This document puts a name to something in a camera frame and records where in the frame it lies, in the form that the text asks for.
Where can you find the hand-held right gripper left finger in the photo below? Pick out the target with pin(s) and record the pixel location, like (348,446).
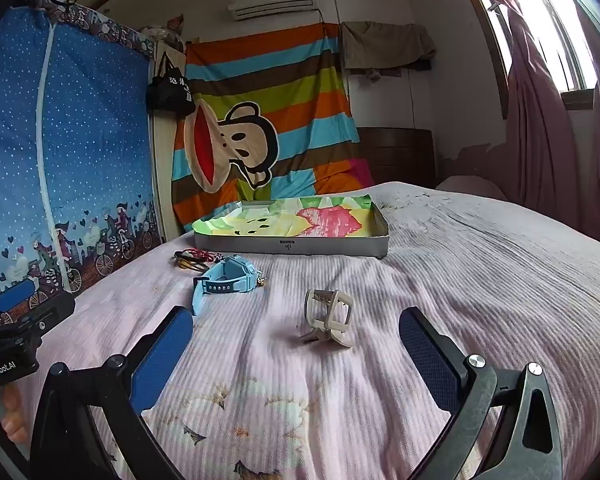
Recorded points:
(162,360)

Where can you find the shallow grey box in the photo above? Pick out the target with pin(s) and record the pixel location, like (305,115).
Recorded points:
(330,246)

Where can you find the light blue wristwatch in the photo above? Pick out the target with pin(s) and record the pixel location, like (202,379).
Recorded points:
(227,275)

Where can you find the pink ribbed bedsheet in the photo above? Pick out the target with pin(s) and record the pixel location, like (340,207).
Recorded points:
(330,410)

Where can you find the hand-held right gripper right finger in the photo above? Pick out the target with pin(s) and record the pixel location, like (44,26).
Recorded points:
(427,360)

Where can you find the striped monkey print blanket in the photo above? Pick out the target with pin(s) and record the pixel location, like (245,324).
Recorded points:
(290,110)

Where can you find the pink curtain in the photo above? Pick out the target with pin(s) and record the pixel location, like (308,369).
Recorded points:
(540,135)

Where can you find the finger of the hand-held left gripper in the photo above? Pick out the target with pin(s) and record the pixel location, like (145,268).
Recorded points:
(40,315)
(14,295)

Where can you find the person's left hand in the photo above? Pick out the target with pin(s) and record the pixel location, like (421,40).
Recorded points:
(14,412)

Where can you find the white air conditioner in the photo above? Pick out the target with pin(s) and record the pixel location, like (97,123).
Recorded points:
(275,0)

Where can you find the pink pillow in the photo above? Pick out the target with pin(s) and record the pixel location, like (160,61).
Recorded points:
(470,187)

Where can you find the brown hanging cloth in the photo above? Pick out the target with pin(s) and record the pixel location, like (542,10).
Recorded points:
(385,45)

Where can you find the black tote bag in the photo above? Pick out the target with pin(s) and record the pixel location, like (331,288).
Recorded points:
(170,92)

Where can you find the window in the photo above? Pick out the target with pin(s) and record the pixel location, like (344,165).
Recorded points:
(555,25)

